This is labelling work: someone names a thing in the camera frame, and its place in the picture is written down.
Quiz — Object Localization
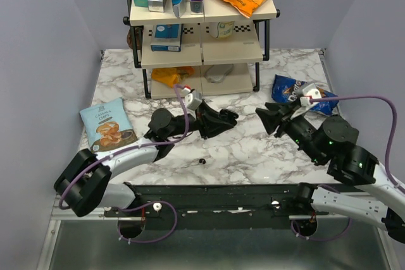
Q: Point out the blue white box middle shelf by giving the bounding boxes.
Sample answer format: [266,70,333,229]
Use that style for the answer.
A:
[150,24,183,52]

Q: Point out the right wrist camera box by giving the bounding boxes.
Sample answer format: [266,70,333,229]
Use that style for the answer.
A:
[290,83,321,120]

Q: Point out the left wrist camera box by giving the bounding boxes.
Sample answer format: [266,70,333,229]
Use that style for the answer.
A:
[182,86,203,111]

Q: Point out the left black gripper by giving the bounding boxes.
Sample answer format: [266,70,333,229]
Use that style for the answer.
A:
[165,99,234,140]

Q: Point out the black earbud charging case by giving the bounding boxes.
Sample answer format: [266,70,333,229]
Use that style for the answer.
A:
[219,109,239,126]

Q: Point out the orange snack bag bottom shelf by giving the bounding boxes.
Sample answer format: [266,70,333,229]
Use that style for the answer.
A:
[151,66,194,88]

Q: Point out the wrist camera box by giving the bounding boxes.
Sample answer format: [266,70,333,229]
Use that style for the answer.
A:
[290,83,321,120]
[182,86,203,111]

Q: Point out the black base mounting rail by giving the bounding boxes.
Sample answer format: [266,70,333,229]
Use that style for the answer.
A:
[104,183,314,230]

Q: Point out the cassava chips bag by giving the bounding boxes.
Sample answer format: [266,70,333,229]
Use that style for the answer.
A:
[79,97,138,153]

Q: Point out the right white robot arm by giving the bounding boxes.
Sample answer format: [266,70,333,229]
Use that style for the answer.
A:
[255,102,404,243]

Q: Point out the blue Doritos chip bag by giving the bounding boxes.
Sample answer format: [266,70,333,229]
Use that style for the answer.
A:
[271,75,339,116]

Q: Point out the beige three-tier shelf rack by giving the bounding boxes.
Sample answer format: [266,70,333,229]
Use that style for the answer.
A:
[123,0,280,99]

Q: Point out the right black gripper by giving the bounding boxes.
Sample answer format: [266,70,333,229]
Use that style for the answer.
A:
[253,99,323,164]

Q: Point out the cream printed mug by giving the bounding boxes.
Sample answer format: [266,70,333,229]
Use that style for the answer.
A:
[209,21,234,39]

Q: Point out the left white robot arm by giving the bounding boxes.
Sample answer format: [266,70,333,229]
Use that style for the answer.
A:
[54,101,239,217]

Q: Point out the brown object behind rack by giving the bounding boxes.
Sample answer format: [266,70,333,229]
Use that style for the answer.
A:
[127,30,138,49]

